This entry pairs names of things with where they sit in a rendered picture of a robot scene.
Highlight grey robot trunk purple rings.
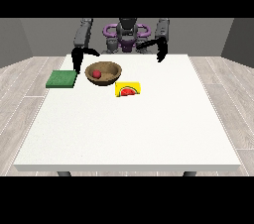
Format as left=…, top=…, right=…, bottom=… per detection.
left=101, top=18, right=152, bottom=56

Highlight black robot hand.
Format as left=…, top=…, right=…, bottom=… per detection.
left=135, top=36, right=170, bottom=63
left=70, top=46, right=101, bottom=75

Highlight yellow cup with melon print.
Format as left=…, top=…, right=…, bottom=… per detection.
left=114, top=81, right=141, bottom=98

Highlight brown wooden bowl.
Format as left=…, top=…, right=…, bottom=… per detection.
left=84, top=61, right=123, bottom=86

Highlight green square pad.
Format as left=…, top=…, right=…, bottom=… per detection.
left=45, top=69, right=78, bottom=89

